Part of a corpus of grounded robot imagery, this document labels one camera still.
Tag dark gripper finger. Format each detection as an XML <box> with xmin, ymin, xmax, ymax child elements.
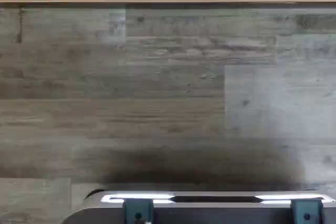
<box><xmin>289</xmin><ymin>198</ymin><xmax>324</xmax><ymax>224</ymax></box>
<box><xmin>122</xmin><ymin>197</ymin><xmax>154</xmax><ymax>224</ymax></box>

